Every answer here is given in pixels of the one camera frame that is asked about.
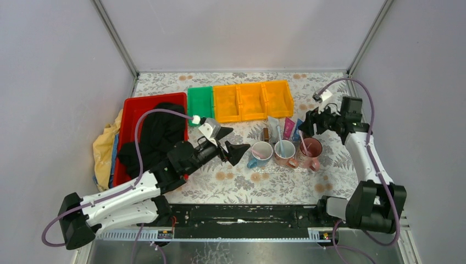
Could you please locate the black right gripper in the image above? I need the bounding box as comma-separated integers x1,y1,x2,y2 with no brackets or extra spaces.
297,100,343,138

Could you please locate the blue toothpaste tube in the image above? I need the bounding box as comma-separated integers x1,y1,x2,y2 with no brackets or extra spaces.
292,118,303,142

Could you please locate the pink toothpaste tube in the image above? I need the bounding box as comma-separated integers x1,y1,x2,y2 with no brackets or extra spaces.
282,117,295,140

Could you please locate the pink pumpkin-face mug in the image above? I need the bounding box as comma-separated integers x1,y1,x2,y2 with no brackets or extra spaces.
297,137,323,172

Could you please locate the pink toothbrush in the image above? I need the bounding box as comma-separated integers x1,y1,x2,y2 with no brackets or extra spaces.
298,130,311,157
251,147,264,159

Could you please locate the floral orange-handled mug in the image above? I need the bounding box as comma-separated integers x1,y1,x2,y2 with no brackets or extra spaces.
274,140,299,169

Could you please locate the white toothpaste tube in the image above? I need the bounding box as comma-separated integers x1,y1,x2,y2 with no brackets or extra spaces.
268,116,280,142

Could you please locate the blue ceramic mug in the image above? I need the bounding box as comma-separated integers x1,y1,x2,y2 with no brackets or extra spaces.
247,141,274,169

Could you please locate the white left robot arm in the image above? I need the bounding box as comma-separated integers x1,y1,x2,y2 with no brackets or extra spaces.
59,127,251,250

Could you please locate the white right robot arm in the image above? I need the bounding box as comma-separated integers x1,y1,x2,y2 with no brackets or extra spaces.
299,96,407,234

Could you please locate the yellow bin with toothpaste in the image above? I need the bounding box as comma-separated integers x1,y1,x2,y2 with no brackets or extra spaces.
213,85,241,123

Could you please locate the red plastic tray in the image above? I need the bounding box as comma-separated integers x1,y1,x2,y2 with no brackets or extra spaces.
112,92,187,187

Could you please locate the yellow bin with mugs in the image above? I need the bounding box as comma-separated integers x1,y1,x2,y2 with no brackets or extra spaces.
262,80,294,118

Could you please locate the yellow bin with toothbrushes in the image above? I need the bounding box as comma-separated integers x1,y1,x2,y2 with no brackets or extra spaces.
238,82,267,121

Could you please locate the green plastic bin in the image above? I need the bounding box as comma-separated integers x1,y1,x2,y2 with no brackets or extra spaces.
187,86,215,118

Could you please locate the black cloth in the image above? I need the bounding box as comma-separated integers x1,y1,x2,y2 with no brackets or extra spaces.
117,112,186,179

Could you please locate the blue cloth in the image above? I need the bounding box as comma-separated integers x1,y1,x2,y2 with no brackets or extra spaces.
108,133,119,189

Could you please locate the yellow cloth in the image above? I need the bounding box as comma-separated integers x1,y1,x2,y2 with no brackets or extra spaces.
92,109,123,191

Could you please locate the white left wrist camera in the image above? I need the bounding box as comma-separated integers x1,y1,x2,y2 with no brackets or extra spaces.
198,117,221,146

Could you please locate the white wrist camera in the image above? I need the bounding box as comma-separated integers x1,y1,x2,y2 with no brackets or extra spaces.
198,117,221,146
313,90,333,113

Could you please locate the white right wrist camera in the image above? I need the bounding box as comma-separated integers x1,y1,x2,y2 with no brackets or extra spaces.
313,90,333,113

